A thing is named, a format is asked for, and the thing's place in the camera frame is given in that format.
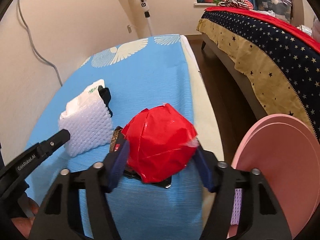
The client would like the white sock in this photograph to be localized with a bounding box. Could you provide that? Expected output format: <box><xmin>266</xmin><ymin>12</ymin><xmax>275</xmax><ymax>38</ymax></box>
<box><xmin>59</xmin><ymin>79</ymin><xmax>105</xmax><ymax>120</ymax></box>

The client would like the grey wall cable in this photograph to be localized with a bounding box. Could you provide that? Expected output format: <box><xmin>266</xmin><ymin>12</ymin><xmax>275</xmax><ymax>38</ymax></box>
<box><xmin>17</xmin><ymin>0</ymin><xmax>64</xmax><ymax>87</ymax></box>

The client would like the clear storage bin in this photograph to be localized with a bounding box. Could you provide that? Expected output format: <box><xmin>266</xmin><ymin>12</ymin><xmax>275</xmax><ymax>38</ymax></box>
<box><xmin>256</xmin><ymin>0</ymin><xmax>292</xmax><ymax>23</ymax></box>

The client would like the striped clothing pile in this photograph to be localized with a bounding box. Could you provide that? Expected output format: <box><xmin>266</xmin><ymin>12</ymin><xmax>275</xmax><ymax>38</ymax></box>
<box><xmin>219</xmin><ymin>0</ymin><xmax>254</xmax><ymax>10</ymax></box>

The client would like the red plastic bag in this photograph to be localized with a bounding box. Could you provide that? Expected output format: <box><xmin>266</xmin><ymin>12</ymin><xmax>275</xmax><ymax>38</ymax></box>
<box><xmin>121</xmin><ymin>103</ymin><xmax>199</xmax><ymax>184</ymax></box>

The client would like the star patterned bed blanket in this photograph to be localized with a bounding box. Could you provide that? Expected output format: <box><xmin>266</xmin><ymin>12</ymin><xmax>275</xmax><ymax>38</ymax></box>
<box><xmin>197</xmin><ymin>7</ymin><xmax>319</xmax><ymax>138</ymax></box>

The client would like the black sock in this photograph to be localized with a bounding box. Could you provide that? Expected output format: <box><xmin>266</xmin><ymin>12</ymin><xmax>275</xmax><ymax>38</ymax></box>
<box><xmin>98</xmin><ymin>86</ymin><xmax>113</xmax><ymax>117</ymax></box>

